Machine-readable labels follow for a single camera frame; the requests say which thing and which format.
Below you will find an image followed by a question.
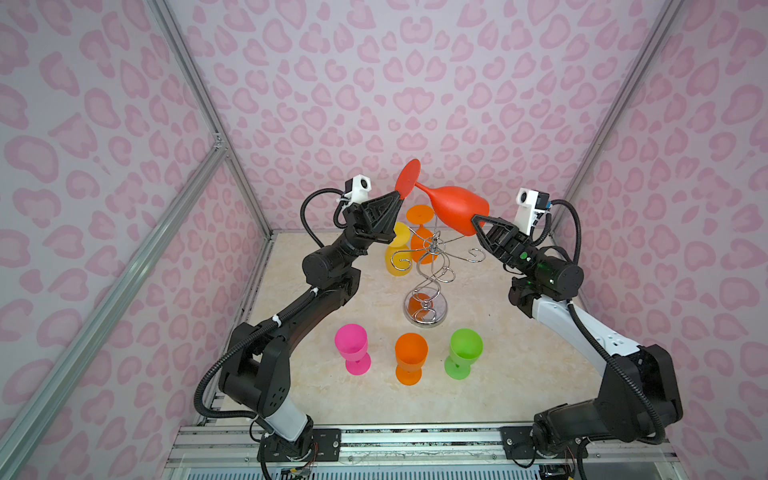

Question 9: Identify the left corner aluminium post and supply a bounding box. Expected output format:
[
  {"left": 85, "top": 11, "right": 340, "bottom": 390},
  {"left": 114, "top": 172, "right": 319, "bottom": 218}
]
[{"left": 146, "top": 0, "right": 273, "bottom": 240}]

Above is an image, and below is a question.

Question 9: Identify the yellow wine glass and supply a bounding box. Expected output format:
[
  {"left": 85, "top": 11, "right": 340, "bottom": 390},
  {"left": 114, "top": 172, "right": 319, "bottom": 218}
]
[{"left": 385, "top": 222, "right": 412, "bottom": 277}]

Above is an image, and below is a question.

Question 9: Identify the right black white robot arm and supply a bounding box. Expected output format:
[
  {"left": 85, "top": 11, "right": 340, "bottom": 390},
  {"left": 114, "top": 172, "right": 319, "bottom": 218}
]
[{"left": 471, "top": 215, "right": 683, "bottom": 455}]

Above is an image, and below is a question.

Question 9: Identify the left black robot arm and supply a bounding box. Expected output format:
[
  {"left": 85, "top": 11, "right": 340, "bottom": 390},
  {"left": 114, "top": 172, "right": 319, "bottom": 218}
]
[{"left": 193, "top": 191, "right": 405, "bottom": 459}]

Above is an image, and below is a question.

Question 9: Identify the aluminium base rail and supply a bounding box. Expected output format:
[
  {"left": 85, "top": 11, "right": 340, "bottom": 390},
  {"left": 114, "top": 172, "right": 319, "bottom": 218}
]
[{"left": 161, "top": 423, "right": 686, "bottom": 479}]

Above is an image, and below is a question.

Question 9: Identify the orange wine glass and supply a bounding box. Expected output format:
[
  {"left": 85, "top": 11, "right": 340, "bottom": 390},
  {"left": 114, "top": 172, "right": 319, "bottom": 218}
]
[
  {"left": 395, "top": 333, "right": 429, "bottom": 386},
  {"left": 406, "top": 205, "right": 436, "bottom": 265}
]

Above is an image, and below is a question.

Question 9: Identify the left diagonal aluminium strut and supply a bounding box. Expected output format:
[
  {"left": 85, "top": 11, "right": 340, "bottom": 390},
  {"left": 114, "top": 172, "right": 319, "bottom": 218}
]
[{"left": 1, "top": 145, "right": 227, "bottom": 479}]

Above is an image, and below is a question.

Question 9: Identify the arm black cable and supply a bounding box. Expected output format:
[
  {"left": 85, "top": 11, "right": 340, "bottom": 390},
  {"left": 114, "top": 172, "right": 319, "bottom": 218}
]
[
  {"left": 536, "top": 199, "right": 667, "bottom": 446},
  {"left": 193, "top": 187, "right": 349, "bottom": 421}
]

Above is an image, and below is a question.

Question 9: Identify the chrome wire glass rack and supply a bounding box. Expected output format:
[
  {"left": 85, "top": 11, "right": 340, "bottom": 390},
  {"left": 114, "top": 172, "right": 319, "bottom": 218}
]
[{"left": 402, "top": 232, "right": 486, "bottom": 328}]

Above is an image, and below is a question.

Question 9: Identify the red wine glass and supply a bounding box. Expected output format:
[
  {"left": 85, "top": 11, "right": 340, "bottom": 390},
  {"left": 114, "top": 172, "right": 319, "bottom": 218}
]
[{"left": 395, "top": 159, "right": 490, "bottom": 236}]

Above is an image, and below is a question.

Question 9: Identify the right corner aluminium post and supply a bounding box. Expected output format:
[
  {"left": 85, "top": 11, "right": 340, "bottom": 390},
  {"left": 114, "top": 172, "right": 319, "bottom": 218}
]
[{"left": 562, "top": 1, "right": 685, "bottom": 203}]

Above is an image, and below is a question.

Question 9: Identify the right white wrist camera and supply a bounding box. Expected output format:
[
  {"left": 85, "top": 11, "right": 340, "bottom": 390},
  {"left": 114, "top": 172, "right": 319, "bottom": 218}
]
[{"left": 513, "top": 188, "right": 550, "bottom": 236}]

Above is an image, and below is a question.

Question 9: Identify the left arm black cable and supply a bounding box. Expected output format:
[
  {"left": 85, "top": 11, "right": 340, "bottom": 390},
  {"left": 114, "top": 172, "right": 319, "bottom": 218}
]
[{"left": 193, "top": 187, "right": 349, "bottom": 421}]

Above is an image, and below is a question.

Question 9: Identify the green wine glass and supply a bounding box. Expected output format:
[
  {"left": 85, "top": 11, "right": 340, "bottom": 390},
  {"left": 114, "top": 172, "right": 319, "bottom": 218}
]
[{"left": 444, "top": 328, "right": 484, "bottom": 380}]

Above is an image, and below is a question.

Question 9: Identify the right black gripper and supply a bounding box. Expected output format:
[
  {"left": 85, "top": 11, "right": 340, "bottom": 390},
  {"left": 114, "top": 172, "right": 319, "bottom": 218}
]
[{"left": 470, "top": 225, "right": 552, "bottom": 284}]

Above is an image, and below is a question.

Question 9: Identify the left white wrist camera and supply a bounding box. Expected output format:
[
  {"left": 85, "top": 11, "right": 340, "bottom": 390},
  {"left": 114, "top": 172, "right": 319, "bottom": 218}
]
[{"left": 340, "top": 174, "right": 372, "bottom": 208}]

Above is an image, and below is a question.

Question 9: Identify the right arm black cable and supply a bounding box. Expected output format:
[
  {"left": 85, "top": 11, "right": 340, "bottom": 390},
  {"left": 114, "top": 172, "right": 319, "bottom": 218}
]
[{"left": 536, "top": 199, "right": 667, "bottom": 446}]

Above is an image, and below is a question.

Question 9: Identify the corner aluminium post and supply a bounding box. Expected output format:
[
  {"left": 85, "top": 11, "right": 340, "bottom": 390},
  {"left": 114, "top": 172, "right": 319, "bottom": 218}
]
[
  {"left": 146, "top": 0, "right": 273, "bottom": 240},
  {"left": 562, "top": 1, "right": 685, "bottom": 203}
]

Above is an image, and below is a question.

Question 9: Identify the pink wine glass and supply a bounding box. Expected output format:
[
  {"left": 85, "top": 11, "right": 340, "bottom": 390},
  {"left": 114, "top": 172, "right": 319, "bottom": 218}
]
[{"left": 334, "top": 324, "right": 372, "bottom": 376}]

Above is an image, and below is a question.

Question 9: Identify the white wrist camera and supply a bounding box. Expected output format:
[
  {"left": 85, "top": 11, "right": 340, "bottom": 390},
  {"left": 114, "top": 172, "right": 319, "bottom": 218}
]
[
  {"left": 513, "top": 188, "right": 550, "bottom": 236},
  {"left": 340, "top": 174, "right": 372, "bottom": 208}
]

